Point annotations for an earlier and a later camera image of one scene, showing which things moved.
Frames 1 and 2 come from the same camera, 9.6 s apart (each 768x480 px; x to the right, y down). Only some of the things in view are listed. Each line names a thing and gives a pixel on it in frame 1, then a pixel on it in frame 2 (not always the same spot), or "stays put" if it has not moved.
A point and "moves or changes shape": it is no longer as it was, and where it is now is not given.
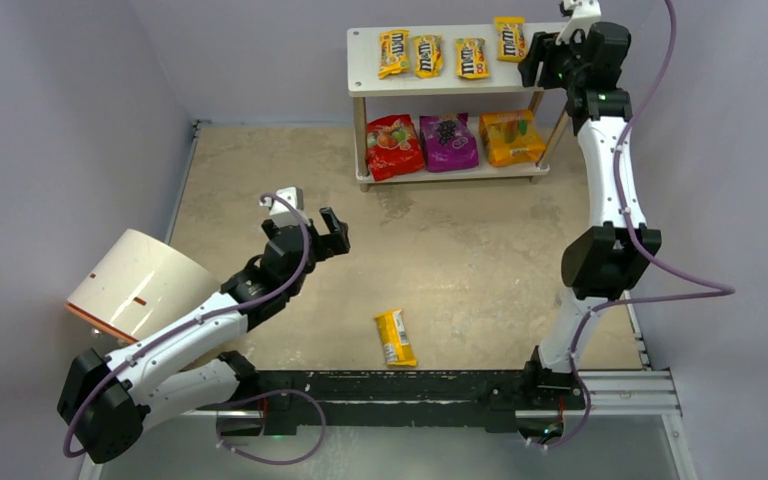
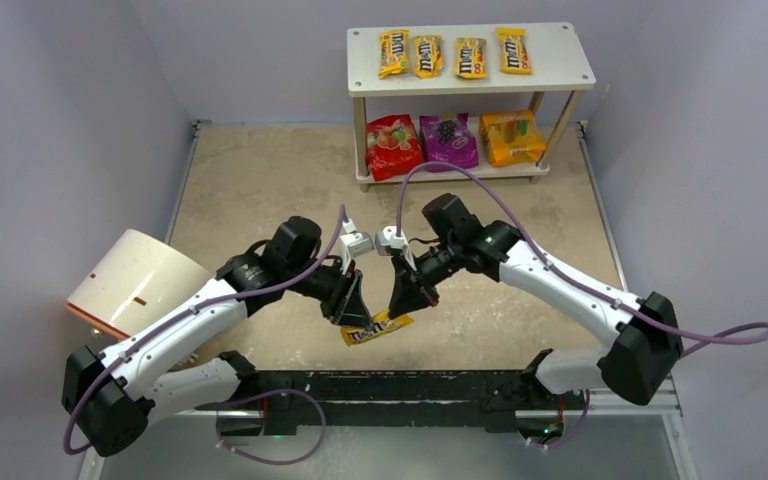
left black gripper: (317, 240) -> (341, 293)
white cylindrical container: (139, 283) stays put
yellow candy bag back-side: (471, 58) stays put
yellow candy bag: (428, 55) stays put
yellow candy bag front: (395, 339) -> (381, 324)
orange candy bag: (510, 138) stays put
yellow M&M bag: (394, 52) stays put
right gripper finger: (530, 65) -> (409, 290)
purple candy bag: (449, 143) stays put
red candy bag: (393, 147) stays put
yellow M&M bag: (511, 37) moves or changes shape
